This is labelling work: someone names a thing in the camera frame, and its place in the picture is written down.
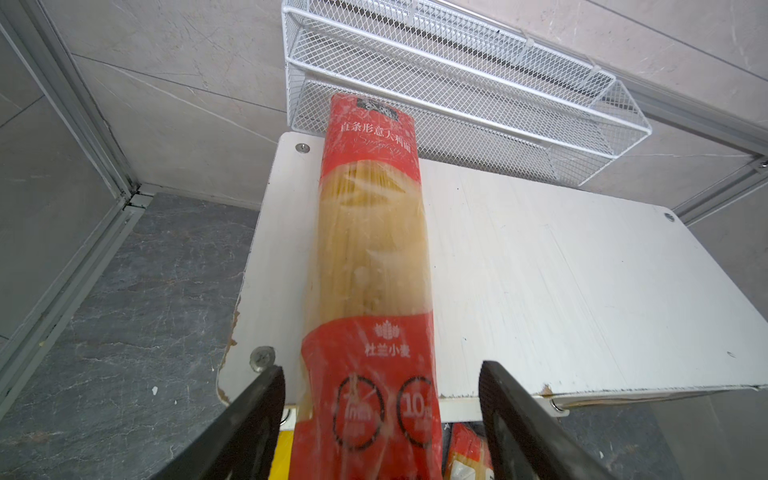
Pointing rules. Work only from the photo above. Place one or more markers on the red white label spaghetti bag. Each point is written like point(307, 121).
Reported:
point(468, 455)

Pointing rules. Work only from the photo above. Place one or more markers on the white two-tier shelf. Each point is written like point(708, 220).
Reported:
point(584, 299)

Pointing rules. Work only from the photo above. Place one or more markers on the white wire mesh basket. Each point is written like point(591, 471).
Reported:
point(481, 96)

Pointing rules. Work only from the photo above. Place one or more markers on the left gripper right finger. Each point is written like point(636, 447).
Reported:
point(523, 440)

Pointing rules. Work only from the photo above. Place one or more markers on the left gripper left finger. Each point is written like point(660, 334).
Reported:
point(241, 442)

